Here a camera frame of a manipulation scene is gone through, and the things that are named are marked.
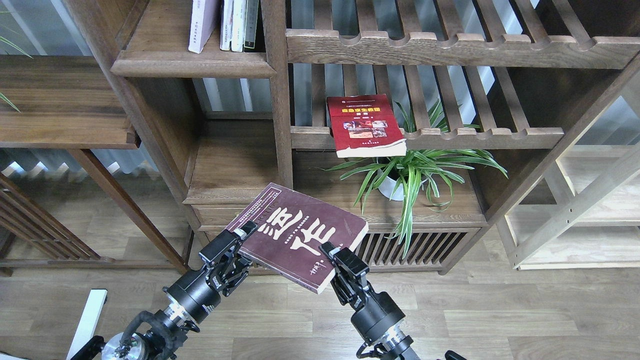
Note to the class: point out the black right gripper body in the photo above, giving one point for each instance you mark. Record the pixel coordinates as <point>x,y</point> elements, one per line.
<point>375,312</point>

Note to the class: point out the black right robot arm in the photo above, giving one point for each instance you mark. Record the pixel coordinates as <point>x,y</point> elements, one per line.
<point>393,345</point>

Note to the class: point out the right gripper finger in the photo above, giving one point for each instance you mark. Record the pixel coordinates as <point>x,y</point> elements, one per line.
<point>350,269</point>

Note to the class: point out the maroon book with white characters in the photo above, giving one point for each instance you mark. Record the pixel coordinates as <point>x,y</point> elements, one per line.
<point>291,226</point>

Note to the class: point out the white metal leg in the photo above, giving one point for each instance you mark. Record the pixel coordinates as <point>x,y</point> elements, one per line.
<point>88,320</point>

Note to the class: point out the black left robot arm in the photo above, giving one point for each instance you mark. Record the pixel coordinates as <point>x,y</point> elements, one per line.
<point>149,336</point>

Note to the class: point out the white upright book middle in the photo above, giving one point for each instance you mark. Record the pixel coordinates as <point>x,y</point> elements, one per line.
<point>238,20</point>

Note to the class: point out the white upright book left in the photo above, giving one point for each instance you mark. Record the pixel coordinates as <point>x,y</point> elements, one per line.
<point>226,34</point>

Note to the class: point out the dark wooden bookshelf cabinet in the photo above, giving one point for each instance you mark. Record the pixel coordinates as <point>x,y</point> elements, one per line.
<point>522,80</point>

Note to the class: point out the dark green upright book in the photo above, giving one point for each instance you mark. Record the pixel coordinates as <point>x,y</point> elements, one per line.
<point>251,25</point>

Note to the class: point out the light wooden shelf rack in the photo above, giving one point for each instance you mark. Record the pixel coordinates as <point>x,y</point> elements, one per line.
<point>584,211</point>

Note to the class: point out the red paperback book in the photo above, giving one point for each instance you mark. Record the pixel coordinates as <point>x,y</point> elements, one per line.
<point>364,126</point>

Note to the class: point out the dark wooden side table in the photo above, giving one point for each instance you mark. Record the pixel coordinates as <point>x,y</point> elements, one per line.
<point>63,102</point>

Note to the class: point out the green spider plant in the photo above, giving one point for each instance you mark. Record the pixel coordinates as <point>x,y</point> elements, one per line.
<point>431,172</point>

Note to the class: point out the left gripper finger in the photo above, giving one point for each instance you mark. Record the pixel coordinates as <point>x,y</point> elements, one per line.
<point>221,251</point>

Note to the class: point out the white upright book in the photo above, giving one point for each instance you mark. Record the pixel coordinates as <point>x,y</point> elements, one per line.
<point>226,34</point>
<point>238,20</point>

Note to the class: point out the white plant pot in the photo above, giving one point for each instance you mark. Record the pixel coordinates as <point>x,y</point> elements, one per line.
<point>392,187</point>

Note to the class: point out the pale lavender paperback book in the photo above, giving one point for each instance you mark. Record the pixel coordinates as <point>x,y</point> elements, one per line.
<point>205,18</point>

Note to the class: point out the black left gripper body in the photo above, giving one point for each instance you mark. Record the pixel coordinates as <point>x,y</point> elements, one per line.
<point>196,294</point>

